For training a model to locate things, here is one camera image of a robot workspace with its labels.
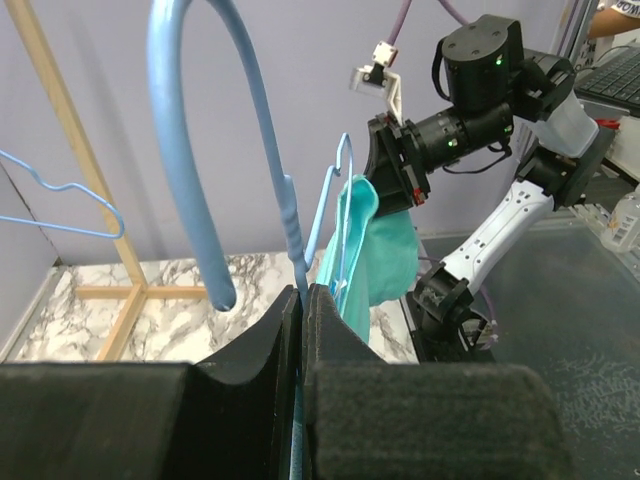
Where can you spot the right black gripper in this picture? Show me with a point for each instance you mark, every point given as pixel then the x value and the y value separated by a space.
pixel 395 166

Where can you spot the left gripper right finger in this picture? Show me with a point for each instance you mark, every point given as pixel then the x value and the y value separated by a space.
pixel 369 419

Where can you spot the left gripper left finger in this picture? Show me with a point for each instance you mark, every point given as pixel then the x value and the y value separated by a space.
pixel 228 416

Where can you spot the teal t shirt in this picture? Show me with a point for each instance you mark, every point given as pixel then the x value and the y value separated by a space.
pixel 370 259

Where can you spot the blue hanger of teal shirt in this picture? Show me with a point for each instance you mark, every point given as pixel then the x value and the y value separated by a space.
pixel 249 99

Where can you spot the light blue wire hanger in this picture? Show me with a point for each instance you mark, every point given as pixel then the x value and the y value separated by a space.
pixel 65 220

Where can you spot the wooden clothes rack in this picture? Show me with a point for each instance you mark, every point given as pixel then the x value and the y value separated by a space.
pixel 100 45

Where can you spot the clear plastic bottle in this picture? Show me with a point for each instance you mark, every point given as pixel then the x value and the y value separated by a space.
pixel 621 233

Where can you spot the black computer keyboard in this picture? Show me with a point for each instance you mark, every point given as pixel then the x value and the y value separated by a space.
pixel 615 83

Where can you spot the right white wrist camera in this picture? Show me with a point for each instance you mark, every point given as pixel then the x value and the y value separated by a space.
pixel 377 79

